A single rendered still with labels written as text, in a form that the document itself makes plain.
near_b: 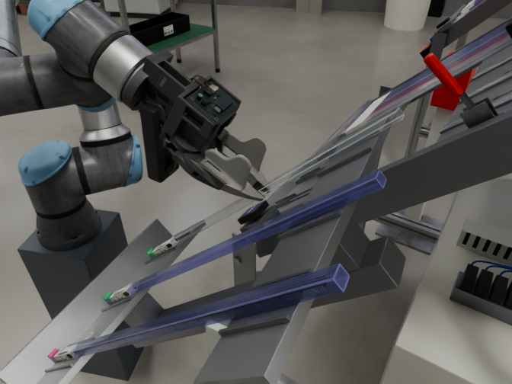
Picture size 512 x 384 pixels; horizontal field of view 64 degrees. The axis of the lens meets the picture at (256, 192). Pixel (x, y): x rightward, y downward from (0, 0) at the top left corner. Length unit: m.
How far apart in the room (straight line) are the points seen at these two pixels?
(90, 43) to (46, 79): 0.12
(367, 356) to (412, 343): 0.72
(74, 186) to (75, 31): 0.51
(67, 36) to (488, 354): 0.79
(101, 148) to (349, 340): 1.03
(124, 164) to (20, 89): 0.40
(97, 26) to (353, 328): 1.29
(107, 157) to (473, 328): 0.82
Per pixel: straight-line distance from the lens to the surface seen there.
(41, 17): 0.58
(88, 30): 0.55
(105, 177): 1.00
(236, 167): 0.49
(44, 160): 1.00
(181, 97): 0.48
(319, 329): 1.54
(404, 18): 4.89
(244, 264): 0.77
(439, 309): 0.86
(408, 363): 0.81
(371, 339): 1.55
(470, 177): 0.55
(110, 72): 0.53
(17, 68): 0.65
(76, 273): 1.10
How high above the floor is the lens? 1.26
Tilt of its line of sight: 37 degrees down
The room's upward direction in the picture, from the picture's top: straight up
